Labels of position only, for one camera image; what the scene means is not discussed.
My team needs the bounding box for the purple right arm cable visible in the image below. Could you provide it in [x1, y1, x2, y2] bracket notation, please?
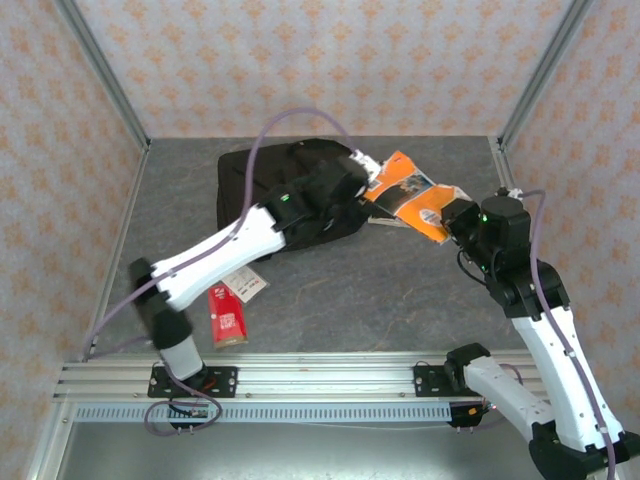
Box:
[479, 188, 619, 480]

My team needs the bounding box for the aluminium corner post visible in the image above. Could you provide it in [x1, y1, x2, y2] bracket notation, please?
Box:
[52, 0, 152, 154]
[497, 0, 596, 151]

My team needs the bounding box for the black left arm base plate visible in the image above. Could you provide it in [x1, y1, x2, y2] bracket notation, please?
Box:
[147, 365, 239, 400]

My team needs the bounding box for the aluminium side rail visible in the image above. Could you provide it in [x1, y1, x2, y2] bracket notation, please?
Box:
[78, 142, 151, 362]
[492, 137, 569, 361]

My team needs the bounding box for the small circuit board with wires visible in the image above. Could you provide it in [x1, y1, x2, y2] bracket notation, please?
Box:
[169, 403, 211, 420]
[449, 399, 496, 431]

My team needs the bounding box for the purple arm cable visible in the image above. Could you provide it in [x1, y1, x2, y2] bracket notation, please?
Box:
[82, 107, 359, 437]
[479, 188, 619, 480]

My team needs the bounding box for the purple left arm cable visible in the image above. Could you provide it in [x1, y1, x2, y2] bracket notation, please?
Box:
[82, 107, 359, 437]

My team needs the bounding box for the black fabric backpack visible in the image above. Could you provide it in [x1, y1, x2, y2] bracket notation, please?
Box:
[215, 138, 371, 264]

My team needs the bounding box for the large softcover geography book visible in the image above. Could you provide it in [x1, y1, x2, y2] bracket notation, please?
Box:
[362, 149, 474, 246]

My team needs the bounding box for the grey slotted cable duct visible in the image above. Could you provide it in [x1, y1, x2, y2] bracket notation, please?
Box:
[73, 402, 454, 425]

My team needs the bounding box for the aluminium cross rail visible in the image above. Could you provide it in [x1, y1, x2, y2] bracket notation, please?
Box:
[52, 352, 551, 402]

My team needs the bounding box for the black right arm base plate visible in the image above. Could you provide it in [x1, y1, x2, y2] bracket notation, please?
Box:
[412, 364, 469, 400]

